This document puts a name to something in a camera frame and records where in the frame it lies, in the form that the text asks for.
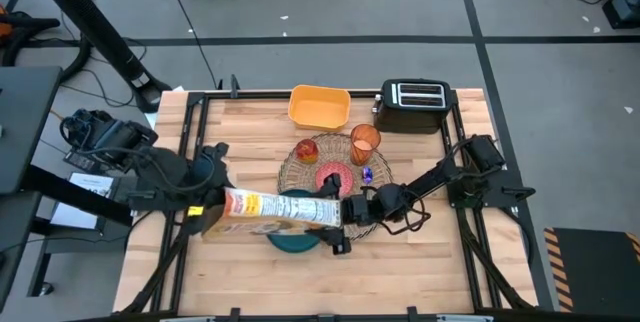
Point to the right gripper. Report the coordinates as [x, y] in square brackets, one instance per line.
[360, 210]

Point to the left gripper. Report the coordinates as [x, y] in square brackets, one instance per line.
[221, 162]

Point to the patterned ceramic bowl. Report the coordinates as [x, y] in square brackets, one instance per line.
[346, 173]

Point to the small iridescent purple object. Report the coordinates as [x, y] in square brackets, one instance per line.
[367, 175]

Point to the dark green plate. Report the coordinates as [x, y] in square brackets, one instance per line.
[292, 244]

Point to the bread bag package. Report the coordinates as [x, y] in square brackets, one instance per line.
[280, 209]

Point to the red yellow apple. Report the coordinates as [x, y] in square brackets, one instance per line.
[306, 151]

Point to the orange faceted tumbler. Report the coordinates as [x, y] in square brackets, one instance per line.
[365, 144]

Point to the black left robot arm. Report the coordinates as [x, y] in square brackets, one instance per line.
[120, 137]

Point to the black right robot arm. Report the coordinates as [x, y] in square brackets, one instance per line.
[430, 179]

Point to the round woven placemat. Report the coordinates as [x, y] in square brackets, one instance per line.
[381, 169]

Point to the yellow plastic container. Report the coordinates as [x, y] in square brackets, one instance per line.
[320, 107]

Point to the black toaster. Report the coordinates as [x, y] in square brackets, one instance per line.
[410, 119]

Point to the white paper sheet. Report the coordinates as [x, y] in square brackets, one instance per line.
[75, 212]

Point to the black power adapter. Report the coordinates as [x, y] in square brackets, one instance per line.
[75, 159]

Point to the dark grey desk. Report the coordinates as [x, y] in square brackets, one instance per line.
[25, 112]

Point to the black slanted stand column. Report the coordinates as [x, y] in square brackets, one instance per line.
[95, 22]

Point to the black hazard striped mat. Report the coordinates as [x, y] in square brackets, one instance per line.
[595, 267]

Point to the black aluminium table frame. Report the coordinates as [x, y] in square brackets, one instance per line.
[250, 93]

